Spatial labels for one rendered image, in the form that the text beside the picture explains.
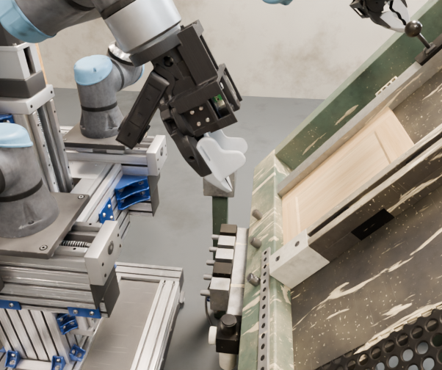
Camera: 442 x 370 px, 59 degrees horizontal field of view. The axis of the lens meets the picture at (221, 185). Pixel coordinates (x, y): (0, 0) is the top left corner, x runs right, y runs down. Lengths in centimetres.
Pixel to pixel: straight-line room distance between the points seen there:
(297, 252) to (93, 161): 79
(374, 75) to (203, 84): 98
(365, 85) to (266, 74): 323
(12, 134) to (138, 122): 44
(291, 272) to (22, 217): 61
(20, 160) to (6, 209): 12
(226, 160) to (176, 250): 192
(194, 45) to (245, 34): 402
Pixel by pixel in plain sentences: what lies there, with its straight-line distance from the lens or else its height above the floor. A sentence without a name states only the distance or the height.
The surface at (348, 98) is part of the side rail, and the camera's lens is 139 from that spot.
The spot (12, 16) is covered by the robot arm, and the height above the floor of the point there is 153.
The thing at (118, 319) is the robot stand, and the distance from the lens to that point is 182.
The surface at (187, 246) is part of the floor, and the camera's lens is 241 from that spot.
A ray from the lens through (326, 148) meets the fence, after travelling 119.
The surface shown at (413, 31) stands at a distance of 106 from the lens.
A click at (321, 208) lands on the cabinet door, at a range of 105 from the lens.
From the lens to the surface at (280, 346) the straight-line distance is 86.
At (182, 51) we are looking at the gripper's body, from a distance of 45.
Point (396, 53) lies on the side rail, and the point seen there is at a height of 129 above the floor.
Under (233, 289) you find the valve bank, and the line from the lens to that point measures 116.
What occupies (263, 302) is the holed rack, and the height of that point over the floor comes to 89.
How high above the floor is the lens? 161
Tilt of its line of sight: 33 degrees down
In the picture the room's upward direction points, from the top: straight up
